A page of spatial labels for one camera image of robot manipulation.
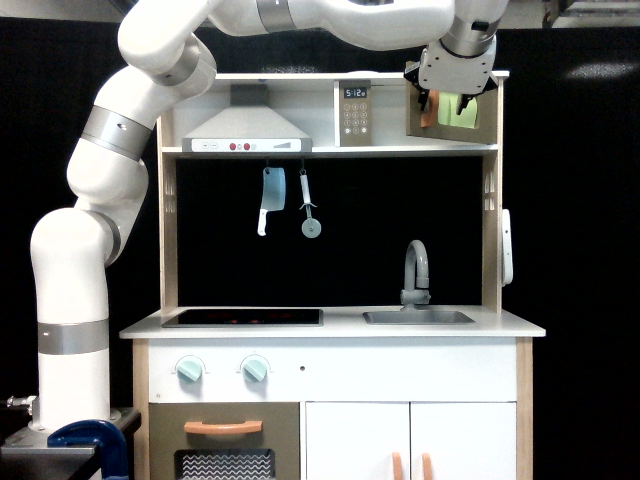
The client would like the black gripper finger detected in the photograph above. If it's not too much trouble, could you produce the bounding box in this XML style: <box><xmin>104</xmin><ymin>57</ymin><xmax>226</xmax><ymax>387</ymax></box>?
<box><xmin>404</xmin><ymin>61</ymin><xmax>430</xmax><ymax>111</ymax></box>
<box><xmin>456</xmin><ymin>94</ymin><xmax>477</xmax><ymax>116</ymax></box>

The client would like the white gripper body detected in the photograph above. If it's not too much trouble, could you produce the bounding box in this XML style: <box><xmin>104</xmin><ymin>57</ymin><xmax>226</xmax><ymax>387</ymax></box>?
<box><xmin>418</xmin><ymin>38</ymin><xmax>497</xmax><ymax>95</ymax></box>

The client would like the taupe microwave door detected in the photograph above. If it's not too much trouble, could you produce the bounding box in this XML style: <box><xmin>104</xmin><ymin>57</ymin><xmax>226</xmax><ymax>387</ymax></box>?
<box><xmin>405</xmin><ymin>72</ymin><xmax>503</xmax><ymax>144</ymax></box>

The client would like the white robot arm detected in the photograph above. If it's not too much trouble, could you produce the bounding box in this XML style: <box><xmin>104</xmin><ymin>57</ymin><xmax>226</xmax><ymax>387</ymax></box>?
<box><xmin>30</xmin><ymin>1</ymin><xmax>507</xmax><ymax>432</ymax></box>

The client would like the right white cabinet door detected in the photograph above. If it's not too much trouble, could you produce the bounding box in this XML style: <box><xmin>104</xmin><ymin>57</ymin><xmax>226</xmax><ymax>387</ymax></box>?
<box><xmin>410</xmin><ymin>402</ymin><xmax>517</xmax><ymax>479</ymax></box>

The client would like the white cabinet door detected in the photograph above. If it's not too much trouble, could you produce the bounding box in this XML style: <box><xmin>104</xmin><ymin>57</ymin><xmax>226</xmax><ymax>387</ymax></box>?
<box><xmin>306</xmin><ymin>402</ymin><xmax>410</xmax><ymax>479</ymax></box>
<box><xmin>410</xmin><ymin>402</ymin><xmax>517</xmax><ymax>479</ymax></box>

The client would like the left white cabinet door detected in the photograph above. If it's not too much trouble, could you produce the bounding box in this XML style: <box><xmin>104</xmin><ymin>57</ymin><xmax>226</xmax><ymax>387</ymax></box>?
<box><xmin>306</xmin><ymin>402</ymin><xmax>410</xmax><ymax>479</ymax></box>

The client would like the taupe lower oven door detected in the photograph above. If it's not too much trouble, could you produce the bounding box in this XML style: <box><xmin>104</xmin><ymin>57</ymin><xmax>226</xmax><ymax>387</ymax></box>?
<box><xmin>149</xmin><ymin>402</ymin><xmax>301</xmax><ymax>479</ymax></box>

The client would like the microwave keypad panel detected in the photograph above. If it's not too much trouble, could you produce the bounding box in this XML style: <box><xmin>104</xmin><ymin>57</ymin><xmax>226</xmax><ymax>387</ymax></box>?
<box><xmin>337</xmin><ymin>80</ymin><xmax>372</xmax><ymax>147</ymax></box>

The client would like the grey range hood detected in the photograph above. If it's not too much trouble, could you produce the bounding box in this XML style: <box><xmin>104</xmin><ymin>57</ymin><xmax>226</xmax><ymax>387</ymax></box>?
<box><xmin>182</xmin><ymin>84</ymin><xmax>313</xmax><ymax>154</ymax></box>

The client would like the toy cleaver knife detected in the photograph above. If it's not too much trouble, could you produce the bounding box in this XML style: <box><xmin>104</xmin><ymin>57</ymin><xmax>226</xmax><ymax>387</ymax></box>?
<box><xmin>257</xmin><ymin>167</ymin><xmax>286</xmax><ymax>236</ymax></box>

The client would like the white side-mounted toy phone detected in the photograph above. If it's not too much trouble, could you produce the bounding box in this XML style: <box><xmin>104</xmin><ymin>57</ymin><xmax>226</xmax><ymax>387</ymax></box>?
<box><xmin>501</xmin><ymin>209</ymin><xmax>514</xmax><ymax>286</ymax></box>

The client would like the toy pizza cutter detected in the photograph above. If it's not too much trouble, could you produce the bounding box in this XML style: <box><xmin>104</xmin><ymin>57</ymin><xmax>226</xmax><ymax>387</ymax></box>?
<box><xmin>300</xmin><ymin>168</ymin><xmax>322</xmax><ymax>239</ymax></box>

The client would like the grey toy faucet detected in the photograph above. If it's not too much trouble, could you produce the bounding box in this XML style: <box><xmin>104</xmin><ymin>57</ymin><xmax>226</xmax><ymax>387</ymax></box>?
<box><xmin>400</xmin><ymin>240</ymin><xmax>431</xmax><ymax>310</ymax></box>

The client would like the white wooden toy kitchen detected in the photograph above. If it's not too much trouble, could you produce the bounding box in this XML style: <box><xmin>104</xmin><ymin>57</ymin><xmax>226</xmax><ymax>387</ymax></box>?
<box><xmin>122</xmin><ymin>72</ymin><xmax>543</xmax><ymax>479</ymax></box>

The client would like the grey toy sink basin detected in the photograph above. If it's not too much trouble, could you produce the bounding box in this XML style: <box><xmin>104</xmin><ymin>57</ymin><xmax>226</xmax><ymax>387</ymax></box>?
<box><xmin>363</xmin><ymin>310</ymin><xmax>475</xmax><ymax>326</ymax></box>

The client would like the black toy stovetop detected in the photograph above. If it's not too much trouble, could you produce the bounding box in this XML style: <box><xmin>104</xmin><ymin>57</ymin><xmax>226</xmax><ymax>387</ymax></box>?
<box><xmin>162</xmin><ymin>307</ymin><xmax>323</xmax><ymax>328</ymax></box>

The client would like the right mint stove knob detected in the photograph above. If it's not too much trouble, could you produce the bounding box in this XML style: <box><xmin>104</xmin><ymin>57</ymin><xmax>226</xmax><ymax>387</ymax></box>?
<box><xmin>240</xmin><ymin>354</ymin><xmax>270</xmax><ymax>384</ymax></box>

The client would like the mint stove knob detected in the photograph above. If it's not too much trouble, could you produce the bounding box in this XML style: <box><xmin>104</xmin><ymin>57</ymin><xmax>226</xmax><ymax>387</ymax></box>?
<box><xmin>240</xmin><ymin>354</ymin><xmax>270</xmax><ymax>384</ymax></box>
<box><xmin>175</xmin><ymin>355</ymin><xmax>205</xmax><ymax>384</ymax></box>

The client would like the left mint stove knob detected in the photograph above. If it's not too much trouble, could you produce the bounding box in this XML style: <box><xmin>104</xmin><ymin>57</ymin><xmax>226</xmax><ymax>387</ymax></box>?
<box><xmin>175</xmin><ymin>355</ymin><xmax>205</xmax><ymax>384</ymax></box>

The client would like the blue c-clamp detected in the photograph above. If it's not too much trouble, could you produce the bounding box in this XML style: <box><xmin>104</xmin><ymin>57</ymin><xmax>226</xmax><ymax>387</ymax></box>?
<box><xmin>47</xmin><ymin>420</ymin><xmax>129</xmax><ymax>480</ymax></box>

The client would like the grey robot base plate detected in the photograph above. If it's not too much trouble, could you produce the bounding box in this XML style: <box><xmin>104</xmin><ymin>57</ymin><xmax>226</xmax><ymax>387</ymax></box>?
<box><xmin>1</xmin><ymin>408</ymin><xmax>141</xmax><ymax>456</ymax></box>

